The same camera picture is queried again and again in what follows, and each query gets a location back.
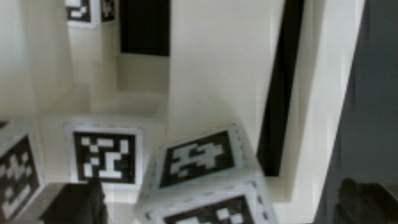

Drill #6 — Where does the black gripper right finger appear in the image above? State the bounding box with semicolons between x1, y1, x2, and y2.
332;178;398;224

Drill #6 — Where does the white U-shaped fence frame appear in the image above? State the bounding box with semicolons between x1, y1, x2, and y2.
268;0;365;224

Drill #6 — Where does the white tagged chair nut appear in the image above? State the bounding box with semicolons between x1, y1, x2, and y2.
0;120;42;224

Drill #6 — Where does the white chair back frame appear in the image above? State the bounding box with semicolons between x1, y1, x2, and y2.
0;0;298;224

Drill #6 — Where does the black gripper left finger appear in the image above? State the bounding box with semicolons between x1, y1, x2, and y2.
39;181;108;224

